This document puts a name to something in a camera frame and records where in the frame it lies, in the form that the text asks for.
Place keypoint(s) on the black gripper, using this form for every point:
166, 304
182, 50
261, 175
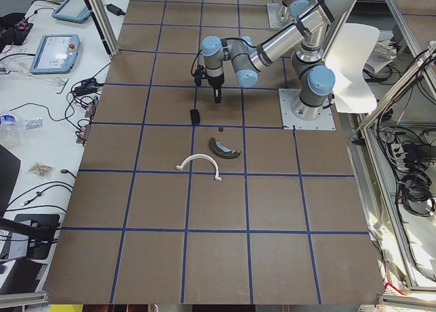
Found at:
216, 82

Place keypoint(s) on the white curved plastic part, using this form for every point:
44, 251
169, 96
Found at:
201, 159

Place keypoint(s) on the green brake shoe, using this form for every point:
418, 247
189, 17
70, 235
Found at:
222, 151

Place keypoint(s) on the blue teach pendant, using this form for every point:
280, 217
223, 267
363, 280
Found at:
56, 54
72, 11

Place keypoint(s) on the white chair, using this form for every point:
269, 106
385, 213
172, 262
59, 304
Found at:
346, 59

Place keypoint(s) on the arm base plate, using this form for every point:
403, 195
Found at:
278, 16
297, 116

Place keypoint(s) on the black power adapter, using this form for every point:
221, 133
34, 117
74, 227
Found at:
117, 11

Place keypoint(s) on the black brake pad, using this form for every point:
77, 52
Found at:
195, 117

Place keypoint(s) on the plastic water bottle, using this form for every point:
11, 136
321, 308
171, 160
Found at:
10, 131

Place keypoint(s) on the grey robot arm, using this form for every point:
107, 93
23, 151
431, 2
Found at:
304, 35

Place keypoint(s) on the far blue teach pendant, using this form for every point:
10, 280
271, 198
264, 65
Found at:
72, 11

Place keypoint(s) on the near blue teach pendant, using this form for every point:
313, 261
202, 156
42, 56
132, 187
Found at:
56, 54

